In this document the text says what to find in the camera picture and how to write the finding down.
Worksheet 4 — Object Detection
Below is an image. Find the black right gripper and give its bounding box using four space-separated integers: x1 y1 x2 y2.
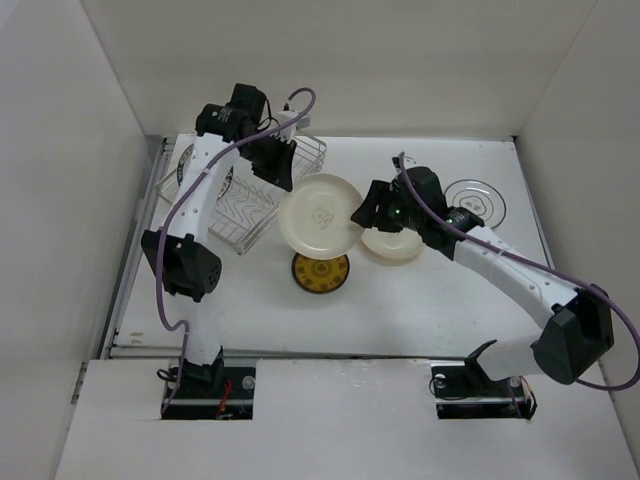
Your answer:
350 179 424 233

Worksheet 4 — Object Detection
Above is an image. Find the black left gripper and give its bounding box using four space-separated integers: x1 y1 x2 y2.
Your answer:
241 131 297 192

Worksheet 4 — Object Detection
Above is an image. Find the cream plate square logo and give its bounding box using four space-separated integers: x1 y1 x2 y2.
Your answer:
361 229 425 262

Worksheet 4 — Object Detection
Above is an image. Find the yellow patterned plate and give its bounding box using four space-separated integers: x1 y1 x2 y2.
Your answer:
291 253 351 295

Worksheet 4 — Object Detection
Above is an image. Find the white plate dark lettered rim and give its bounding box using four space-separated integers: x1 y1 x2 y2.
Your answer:
176 144 234 198

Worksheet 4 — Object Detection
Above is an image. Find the white plate black rim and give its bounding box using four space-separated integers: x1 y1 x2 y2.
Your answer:
444 179 507 229

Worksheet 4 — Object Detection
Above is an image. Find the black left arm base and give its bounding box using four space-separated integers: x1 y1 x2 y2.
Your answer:
157 358 257 421

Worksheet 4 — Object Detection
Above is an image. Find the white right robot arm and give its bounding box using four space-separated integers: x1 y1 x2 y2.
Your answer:
351 167 614 394

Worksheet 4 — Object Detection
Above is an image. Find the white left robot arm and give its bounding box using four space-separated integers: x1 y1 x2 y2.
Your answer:
141 84 310 397

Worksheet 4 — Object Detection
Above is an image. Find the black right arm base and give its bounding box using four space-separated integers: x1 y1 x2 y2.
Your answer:
428 340 538 421

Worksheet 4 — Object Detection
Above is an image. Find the clear wire dish rack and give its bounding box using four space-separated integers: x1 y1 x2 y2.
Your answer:
156 134 327 255

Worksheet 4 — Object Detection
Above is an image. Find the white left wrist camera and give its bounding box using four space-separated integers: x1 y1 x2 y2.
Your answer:
274 110 311 143

